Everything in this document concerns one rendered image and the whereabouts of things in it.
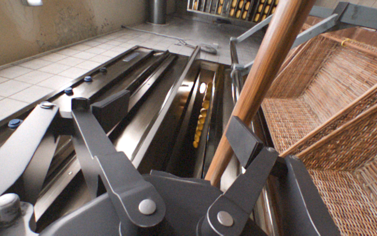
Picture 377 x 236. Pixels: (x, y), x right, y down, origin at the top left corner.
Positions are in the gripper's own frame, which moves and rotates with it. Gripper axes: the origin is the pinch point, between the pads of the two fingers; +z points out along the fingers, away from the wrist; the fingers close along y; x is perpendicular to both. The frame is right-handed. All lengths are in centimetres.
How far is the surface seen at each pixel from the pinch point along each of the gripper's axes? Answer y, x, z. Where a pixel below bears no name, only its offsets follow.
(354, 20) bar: 40, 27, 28
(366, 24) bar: 44, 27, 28
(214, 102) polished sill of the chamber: 26, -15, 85
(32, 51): -115, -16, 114
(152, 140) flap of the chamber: -5.5, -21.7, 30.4
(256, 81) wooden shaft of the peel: 7.7, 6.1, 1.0
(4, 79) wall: -101, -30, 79
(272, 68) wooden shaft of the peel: 8.5, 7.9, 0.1
